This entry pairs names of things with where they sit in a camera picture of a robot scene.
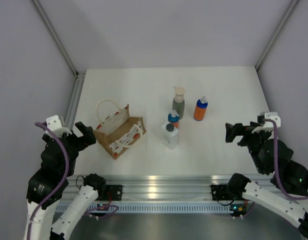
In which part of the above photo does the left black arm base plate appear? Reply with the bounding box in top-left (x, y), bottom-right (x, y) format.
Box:
top-left (104, 184), bottom-right (123, 202)

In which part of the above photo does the left aluminium frame post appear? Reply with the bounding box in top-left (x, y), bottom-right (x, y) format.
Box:
top-left (29, 0), bottom-right (78, 77)

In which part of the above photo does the aluminium front rail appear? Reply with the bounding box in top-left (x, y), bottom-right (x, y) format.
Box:
top-left (58, 174), bottom-right (307, 202)

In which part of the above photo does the aluminium frame post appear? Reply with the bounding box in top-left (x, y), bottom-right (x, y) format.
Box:
top-left (254, 0), bottom-right (302, 72)
top-left (29, 0), bottom-right (78, 77)

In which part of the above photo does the white slotted cable duct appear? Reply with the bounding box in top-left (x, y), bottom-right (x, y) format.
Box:
top-left (56, 204), bottom-right (235, 214)

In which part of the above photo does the right aluminium frame post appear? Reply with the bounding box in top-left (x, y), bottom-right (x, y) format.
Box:
top-left (254, 0), bottom-right (302, 72)

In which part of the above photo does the burlap watermelon canvas bag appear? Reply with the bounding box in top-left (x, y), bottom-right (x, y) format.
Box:
top-left (93, 99), bottom-right (147, 160)

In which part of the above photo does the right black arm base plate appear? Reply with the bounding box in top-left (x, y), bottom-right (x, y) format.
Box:
top-left (210, 184), bottom-right (234, 202)

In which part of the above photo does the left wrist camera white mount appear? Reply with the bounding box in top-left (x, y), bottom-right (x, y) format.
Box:
top-left (46, 115), bottom-right (72, 137)

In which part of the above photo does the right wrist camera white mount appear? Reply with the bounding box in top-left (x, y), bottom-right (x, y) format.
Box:
top-left (252, 112), bottom-right (282, 133)

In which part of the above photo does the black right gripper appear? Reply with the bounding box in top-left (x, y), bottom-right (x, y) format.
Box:
top-left (225, 120), bottom-right (270, 174)

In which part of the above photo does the grey pump bottle beige top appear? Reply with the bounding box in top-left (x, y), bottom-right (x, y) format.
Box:
top-left (172, 86), bottom-right (186, 119)

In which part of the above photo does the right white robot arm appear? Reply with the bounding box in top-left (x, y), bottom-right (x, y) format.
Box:
top-left (225, 116), bottom-right (308, 240)

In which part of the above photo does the white bottle grey cap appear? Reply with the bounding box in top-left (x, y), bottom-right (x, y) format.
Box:
top-left (161, 122), bottom-right (179, 150)

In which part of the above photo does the small orange blue pump bottle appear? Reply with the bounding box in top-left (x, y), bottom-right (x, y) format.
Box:
top-left (167, 109), bottom-right (180, 129)

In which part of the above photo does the orange bottle blue pump top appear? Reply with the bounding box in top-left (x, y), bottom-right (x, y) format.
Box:
top-left (193, 96), bottom-right (208, 121)

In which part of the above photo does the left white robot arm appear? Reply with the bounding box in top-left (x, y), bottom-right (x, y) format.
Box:
top-left (24, 121), bottom-right (107, 240)

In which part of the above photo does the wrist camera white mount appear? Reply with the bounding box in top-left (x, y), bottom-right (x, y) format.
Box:
top-left (46, 115), bottom-right (72, 137)
top-left (252, 112), bottom-right (282, 133)

